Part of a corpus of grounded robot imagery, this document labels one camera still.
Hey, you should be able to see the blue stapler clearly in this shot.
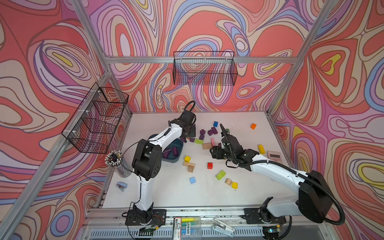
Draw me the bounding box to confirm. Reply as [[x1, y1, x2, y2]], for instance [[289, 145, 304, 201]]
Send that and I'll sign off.
[[116, 182, 128, 192]]

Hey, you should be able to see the teal plastic storage bin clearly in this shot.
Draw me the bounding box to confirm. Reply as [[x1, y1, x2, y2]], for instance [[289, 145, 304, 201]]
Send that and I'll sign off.
[[148, 133, 184, 163]]

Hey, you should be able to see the purple triangular prism brick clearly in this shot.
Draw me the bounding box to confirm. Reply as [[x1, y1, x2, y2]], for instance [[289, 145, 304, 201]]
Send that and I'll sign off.
[[163, 149, 172, 159]]

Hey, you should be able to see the black wire basket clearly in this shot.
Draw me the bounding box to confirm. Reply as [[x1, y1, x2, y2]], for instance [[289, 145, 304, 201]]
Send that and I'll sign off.
[[173, 50, 238, 86], [62, 84, 129, 154]]

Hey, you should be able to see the yellow long brick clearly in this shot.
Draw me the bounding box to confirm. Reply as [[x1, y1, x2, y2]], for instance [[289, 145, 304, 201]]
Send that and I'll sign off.
[[258, 145, 266, 155]]

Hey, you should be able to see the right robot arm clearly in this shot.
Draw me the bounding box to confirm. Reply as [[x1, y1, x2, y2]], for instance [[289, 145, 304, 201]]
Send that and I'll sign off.
[[210, 126, 346, 226]]

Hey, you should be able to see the lime green long brick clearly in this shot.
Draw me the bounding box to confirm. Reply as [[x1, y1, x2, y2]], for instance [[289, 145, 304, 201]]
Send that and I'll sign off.
[[194, 139, 204, 145]]

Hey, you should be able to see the round wood brick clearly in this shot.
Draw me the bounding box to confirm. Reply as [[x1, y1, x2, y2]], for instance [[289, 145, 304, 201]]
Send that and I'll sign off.
[[225, 178, 232, 186]]

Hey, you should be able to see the natural wood block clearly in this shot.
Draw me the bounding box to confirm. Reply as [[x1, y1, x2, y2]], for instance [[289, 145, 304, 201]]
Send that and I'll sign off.
[[202, 143, 213, 150]]

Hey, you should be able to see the cup of pens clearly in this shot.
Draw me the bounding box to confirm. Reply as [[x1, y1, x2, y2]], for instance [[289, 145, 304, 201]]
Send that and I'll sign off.
[[105, 150, 133, 178]]

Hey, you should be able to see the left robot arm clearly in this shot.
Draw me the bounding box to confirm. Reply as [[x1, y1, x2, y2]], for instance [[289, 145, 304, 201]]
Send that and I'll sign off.
[[127, 101, 197, 225]]

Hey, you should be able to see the purple cube brick right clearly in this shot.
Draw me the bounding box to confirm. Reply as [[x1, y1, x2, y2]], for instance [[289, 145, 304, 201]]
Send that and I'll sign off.
[[211, 127, 218, 135]]

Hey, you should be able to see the pink calculator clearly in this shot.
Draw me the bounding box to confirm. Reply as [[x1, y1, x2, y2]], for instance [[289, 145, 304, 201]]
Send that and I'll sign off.
[[267, 151, 283, 164]]

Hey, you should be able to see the black wire basket back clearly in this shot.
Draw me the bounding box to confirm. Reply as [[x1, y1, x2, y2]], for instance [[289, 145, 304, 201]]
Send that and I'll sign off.
[[173, 50, 238, 86]]

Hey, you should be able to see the black wire basket left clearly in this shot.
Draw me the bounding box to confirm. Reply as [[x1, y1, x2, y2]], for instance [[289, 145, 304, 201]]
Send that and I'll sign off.
[[62, 84, 129, 154]]

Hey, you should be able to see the engraved wood block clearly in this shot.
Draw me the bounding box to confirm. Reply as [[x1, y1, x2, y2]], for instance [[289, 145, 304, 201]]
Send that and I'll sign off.
[[183, 162, 196, 168]]

